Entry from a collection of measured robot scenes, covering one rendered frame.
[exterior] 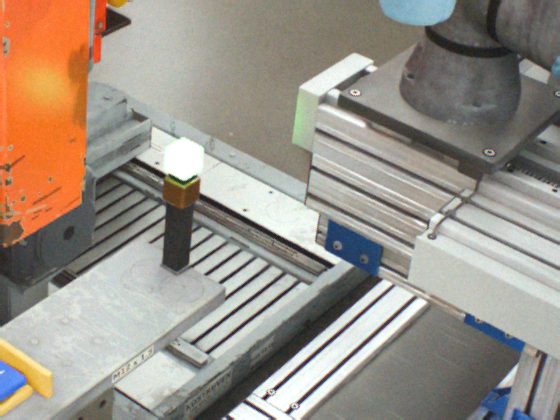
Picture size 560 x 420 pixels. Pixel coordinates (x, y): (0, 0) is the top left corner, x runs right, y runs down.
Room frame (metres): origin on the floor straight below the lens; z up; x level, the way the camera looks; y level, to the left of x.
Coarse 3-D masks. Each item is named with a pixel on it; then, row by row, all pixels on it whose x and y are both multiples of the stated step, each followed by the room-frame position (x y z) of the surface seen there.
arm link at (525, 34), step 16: (512, 0) 1.32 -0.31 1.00; (528, 0) 1.31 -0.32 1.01; (544, 0) 1.29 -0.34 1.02; (512, 16) 1.31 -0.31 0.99; (528, 16) 1.30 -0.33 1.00; (544, 16) 1.28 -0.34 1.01; (496, 32) 1.33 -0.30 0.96; (512, 32) 1.31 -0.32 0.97; (528, 32) 1.29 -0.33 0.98; (544, 32) 1.28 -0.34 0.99; (512, 48) 1.32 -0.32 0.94; (528, 48) 1.29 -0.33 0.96; (544, 48) 1.28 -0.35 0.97; (544, 64) 1.28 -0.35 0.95
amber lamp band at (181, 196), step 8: (168, 184) 1.47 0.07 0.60; (176, 184) 1.47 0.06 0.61; (192, 184) 1.47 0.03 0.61; (200, 184) 1.49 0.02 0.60; (168, 192) 1.47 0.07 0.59; (176, 192) 1.46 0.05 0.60; (184, 192) 1.46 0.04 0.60; (192, 192) 1.47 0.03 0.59; (168, 200) 1.47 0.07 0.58; (176, 200) 1.46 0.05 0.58; (184, 200) 1.46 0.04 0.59; (192, 200) 1.47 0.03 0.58
